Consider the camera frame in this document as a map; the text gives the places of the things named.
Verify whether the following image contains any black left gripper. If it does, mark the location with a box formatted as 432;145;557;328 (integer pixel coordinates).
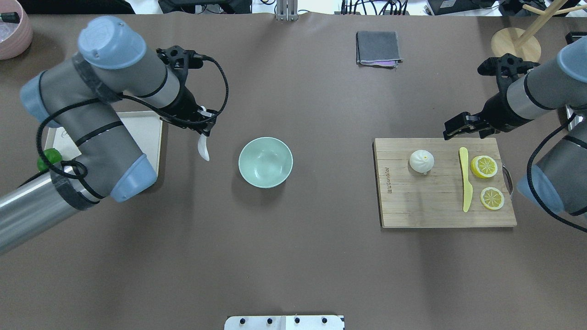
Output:
156;45;218;137

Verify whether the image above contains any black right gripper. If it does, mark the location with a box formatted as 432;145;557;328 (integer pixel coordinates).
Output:
443;54;540;141

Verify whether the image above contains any white ceramic spoon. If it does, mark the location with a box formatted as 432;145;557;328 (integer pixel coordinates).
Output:
197;106;213;162

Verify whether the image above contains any white steamed bun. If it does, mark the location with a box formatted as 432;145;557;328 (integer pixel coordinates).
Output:
409;149;435;175

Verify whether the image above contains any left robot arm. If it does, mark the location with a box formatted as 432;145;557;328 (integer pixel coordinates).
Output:
1;16;221;253

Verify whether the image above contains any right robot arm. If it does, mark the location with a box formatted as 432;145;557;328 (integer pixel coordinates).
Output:
443;36;587;217

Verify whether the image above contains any light green bowl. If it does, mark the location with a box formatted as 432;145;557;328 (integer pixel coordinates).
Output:
238;137;294;189

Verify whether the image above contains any pink bowl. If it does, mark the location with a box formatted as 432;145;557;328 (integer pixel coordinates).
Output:
0;0;32;60

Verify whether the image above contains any white rabbit tray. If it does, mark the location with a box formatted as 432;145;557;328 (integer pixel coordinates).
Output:
44;110;163;175

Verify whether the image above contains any yellow plastic knife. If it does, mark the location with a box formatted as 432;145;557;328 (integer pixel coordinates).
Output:
459;147;473;213

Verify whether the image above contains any lemon slice far side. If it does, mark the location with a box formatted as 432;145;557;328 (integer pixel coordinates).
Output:
480;187;505;210

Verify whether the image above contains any wooden stand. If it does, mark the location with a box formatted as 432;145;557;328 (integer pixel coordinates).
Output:
490;0;587;62

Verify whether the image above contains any bamboo cutting board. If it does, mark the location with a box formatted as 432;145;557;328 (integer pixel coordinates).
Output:
373;137;517;228

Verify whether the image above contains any folded grey cloth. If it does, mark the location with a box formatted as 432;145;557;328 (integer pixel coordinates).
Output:
355;31;404;68

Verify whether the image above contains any green lime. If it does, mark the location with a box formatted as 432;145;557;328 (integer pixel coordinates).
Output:
36;148;63;172

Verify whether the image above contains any lemon slice near handle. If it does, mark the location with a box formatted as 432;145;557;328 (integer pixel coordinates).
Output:
470;155;498;178

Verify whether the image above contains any metal cutting board handle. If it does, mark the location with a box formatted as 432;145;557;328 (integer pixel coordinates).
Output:
501;165;513;197

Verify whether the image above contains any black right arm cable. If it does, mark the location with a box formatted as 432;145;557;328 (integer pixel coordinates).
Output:
526;115;587;233

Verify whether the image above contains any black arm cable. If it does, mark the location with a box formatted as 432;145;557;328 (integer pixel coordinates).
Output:
526;115;587;233
36;54;229;192

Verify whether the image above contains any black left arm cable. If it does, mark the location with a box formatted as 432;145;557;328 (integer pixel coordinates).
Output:
36;54;229;192

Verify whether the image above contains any white metal camera mount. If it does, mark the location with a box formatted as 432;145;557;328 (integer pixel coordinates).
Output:
224;315;345;330

